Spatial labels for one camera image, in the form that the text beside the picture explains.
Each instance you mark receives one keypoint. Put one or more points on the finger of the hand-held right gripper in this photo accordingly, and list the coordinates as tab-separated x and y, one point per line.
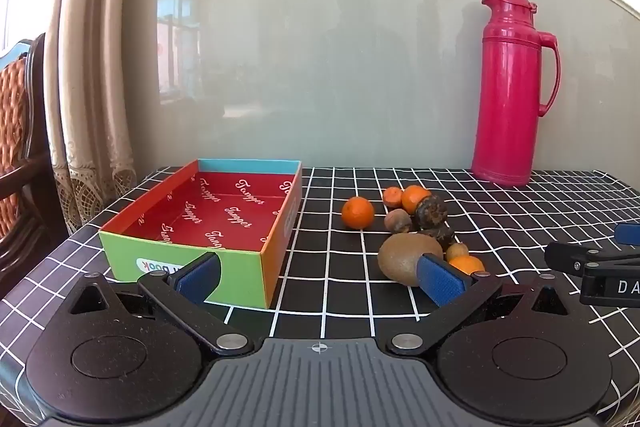
565	255
629	234

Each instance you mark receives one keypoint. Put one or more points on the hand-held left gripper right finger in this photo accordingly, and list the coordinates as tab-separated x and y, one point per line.
440	282

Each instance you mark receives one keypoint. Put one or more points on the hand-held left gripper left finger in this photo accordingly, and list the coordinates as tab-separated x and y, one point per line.
200	279

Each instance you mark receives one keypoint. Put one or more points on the brown kiwi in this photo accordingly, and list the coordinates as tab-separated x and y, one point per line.
402	257

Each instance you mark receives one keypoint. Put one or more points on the colourful cardboard box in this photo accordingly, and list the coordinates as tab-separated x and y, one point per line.
225	207

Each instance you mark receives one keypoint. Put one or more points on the large orange mandarin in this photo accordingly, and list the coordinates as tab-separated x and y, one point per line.
358	212

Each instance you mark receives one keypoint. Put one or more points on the small tan fruit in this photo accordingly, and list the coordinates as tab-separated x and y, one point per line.
457	251

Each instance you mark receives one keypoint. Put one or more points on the dark wrinkled fruit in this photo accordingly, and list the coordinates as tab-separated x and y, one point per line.
441	237
431	213

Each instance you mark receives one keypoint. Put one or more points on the brown shrivelled fruit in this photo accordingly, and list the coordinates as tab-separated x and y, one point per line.
397	221

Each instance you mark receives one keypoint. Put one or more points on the small orange mandarin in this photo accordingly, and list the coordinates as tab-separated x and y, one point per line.
392	197

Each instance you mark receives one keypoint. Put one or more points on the black white checked tablecloth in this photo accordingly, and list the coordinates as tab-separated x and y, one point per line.
340	287

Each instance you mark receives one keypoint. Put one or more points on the pink thermos jug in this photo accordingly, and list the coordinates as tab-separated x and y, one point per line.
505	107

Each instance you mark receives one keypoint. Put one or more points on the dark wooden woven chair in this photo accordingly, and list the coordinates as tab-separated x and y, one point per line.
15	132

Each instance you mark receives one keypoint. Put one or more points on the beige lace curtain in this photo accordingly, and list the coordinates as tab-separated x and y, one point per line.
90	57

